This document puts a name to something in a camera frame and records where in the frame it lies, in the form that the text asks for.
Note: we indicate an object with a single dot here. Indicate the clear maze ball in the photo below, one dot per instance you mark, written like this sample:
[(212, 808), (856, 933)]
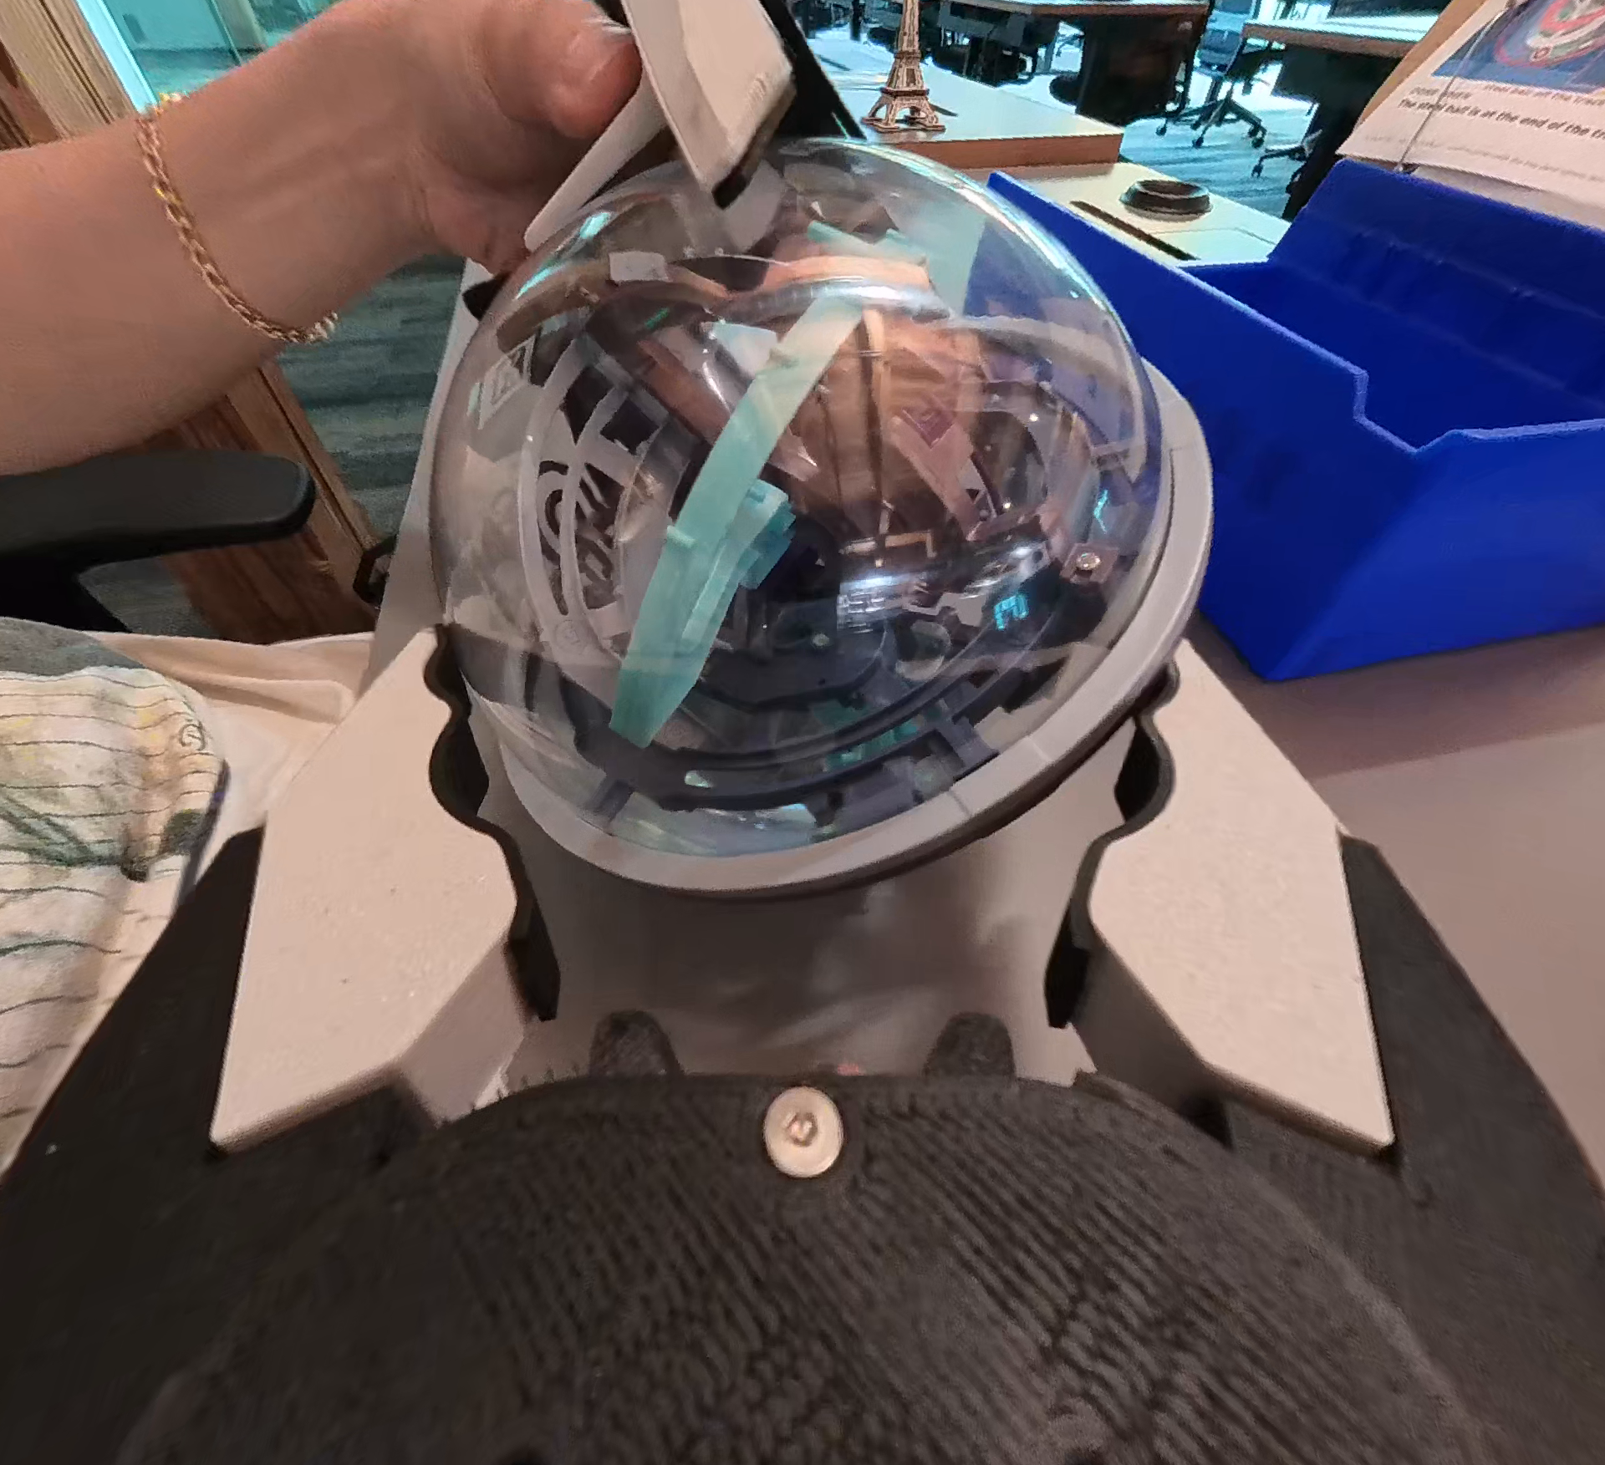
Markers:
[(880, 428)]

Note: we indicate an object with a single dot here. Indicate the black office chair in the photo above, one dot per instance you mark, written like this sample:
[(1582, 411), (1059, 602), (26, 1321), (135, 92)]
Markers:
[(1225, 12)]

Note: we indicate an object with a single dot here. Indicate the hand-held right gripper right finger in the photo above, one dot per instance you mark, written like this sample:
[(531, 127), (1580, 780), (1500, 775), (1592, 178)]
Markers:
[(1244, 954)]

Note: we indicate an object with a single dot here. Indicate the black chair armrest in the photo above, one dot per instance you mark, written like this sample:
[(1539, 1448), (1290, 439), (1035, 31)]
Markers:
[(152, 513)]

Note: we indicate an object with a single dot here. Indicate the black round desk grommet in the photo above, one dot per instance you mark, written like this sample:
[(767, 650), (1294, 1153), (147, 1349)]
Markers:
[(1167, 200)]

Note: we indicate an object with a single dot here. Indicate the printed instruction sheet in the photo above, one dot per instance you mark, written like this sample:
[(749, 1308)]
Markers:
[(1505, 74)]

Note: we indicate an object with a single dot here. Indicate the person's left hand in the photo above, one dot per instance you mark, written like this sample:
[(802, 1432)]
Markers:
[(413, 123)]

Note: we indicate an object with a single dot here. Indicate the small metal tower model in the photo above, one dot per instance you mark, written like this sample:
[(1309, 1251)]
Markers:
[(906, 74)]

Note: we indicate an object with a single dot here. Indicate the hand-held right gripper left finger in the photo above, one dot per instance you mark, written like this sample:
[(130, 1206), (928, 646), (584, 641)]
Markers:
[(366, 939)]

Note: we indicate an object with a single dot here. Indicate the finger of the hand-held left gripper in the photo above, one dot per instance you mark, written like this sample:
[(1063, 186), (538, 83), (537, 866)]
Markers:
[(605, 177), (701, 50)]

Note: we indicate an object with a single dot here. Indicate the blue plastic bin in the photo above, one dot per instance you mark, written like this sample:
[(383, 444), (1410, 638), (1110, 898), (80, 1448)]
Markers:
[(1355, 463)]

